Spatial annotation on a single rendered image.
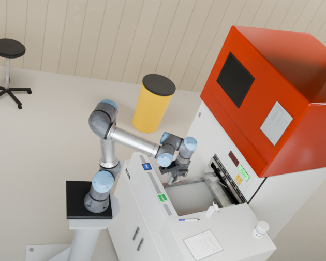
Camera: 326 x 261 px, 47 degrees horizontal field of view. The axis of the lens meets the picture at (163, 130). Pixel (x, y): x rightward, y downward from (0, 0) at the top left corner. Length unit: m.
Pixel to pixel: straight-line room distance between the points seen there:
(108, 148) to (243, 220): 0.98
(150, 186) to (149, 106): 1.73
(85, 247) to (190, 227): 0.74
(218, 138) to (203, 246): 0.86
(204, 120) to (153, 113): 1.24
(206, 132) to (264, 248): 0.95
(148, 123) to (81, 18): 1.38
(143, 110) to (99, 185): 2.00
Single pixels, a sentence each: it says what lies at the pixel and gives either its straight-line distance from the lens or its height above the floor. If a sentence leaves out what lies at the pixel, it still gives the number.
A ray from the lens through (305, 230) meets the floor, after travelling 4.24.
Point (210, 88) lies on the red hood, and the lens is 2.72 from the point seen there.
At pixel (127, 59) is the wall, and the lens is 4.73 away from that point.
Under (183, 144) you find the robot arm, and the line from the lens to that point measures 2.01.
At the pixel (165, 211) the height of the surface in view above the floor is 0.96.
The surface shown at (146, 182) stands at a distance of 2.40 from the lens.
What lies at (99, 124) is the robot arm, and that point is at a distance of 1.92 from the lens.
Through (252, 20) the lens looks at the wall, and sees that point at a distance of 4.93.
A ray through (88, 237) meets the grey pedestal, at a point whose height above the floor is 0.59.
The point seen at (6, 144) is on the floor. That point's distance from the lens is 3.81.
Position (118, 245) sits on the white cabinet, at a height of 0.17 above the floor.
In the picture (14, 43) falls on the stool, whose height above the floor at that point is 0.61.
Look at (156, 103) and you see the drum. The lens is 3.94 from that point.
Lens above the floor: 2.70
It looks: 38 degrees down
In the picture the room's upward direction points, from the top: 22 degrees clockwise
